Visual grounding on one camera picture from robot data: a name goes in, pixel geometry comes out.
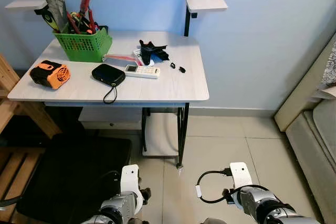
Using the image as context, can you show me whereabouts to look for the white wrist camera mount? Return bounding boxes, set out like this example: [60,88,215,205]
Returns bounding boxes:
[120,164,144,215]
[229,162,254,189]

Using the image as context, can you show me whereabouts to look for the white remote control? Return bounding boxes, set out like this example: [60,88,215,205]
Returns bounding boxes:
[124,65,161,79]

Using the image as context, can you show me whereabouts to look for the beige bed headboard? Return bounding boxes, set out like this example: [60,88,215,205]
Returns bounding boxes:
[274,34,336,132]

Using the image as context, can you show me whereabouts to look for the grey quilted bed mattress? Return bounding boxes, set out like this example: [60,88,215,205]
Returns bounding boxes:
[286,98,336,224]

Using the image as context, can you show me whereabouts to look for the white wooden desk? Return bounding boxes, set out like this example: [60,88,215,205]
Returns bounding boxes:
[7,30,209,170]

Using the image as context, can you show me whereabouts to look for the white desk drawer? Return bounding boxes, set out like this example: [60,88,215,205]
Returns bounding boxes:
[79,106,143,130]

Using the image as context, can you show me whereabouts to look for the green plastic basket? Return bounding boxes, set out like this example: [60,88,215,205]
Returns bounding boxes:
[54,25,113,63]

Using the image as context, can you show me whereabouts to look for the black glove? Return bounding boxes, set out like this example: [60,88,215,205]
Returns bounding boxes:
[138,39,170,66]

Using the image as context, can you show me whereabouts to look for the pink red packet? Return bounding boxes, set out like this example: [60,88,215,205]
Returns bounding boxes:
[103,54,140,65]

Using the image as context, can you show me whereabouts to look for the black pouch with strap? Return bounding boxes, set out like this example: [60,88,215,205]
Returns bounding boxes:
[92,64,127,104]

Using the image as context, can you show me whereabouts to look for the black floor mat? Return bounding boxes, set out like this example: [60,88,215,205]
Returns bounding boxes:
[16,134,133,224]

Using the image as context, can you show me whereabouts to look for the red handled pliers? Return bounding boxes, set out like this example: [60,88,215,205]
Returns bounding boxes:
[66,12,83,35]

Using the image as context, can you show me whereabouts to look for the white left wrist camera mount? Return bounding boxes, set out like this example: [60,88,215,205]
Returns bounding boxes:
[120,164,144,215]

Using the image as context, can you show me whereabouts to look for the yellow black hand tool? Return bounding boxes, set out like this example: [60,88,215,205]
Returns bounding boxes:
[35,5,60,32]

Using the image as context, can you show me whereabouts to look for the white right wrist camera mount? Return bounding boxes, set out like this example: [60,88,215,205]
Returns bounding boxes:
[229,162,254,189]

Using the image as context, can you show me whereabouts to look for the white wall shelf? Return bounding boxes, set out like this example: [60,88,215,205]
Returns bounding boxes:
[5,0,49,10]
[185,0,228,13]

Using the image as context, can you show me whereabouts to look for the wooden frame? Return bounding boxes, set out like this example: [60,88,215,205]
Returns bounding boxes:
[0,54,62,140]

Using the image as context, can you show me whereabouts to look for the wooden slatted pallet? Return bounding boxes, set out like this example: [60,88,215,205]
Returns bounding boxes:
[0,147,45,223]

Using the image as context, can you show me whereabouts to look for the grey right robot leg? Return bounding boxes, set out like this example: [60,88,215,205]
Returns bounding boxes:
[202,217,227,224]

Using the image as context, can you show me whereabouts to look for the orange black portable fan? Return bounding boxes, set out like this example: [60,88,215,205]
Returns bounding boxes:
[29,60,71,89]

